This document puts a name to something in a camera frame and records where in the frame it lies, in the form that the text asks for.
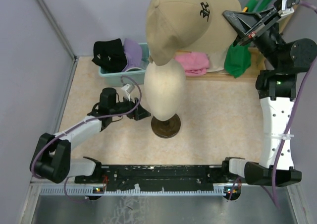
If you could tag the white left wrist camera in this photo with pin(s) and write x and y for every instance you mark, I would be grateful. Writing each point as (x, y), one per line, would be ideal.
(127, 90)

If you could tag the black cap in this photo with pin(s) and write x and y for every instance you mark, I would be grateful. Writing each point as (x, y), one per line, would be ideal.
(109, 55)

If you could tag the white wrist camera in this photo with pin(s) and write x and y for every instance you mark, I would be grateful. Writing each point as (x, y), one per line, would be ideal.
(285, 7)
(127, 90)

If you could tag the beige cap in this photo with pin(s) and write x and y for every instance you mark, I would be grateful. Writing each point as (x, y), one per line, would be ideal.
(188, 25)

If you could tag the cream cloth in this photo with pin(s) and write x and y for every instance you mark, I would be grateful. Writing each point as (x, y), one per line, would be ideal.
(216, 61)

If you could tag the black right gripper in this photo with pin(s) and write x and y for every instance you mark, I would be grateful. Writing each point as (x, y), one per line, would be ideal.
(242, 22)

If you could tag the green tank top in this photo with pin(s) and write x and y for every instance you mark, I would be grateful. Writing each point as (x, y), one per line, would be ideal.
(238, 58)

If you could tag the pink cloth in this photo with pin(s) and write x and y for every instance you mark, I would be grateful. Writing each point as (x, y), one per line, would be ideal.
(195, 64)

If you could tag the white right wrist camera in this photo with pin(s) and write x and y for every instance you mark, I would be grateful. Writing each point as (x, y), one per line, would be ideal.
(285, 7)

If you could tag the wooden clothes rack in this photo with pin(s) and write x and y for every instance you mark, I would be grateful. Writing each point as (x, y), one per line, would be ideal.
(254, 62)

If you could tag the purple cap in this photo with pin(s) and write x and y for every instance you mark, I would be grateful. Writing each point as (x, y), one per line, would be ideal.
(133, 53)

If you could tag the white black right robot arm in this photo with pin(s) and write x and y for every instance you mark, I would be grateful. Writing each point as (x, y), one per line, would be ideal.
(277, 93)

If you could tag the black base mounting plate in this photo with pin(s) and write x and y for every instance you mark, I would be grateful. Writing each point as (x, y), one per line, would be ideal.
(158, 178)

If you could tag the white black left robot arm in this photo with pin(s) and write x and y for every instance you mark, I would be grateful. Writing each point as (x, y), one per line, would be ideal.
(52, 157)

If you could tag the beige mannequin head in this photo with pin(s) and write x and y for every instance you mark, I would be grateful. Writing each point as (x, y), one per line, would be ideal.
(164, 88)

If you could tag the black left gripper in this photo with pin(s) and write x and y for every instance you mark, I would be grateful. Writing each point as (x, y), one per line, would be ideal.
(138, 113)

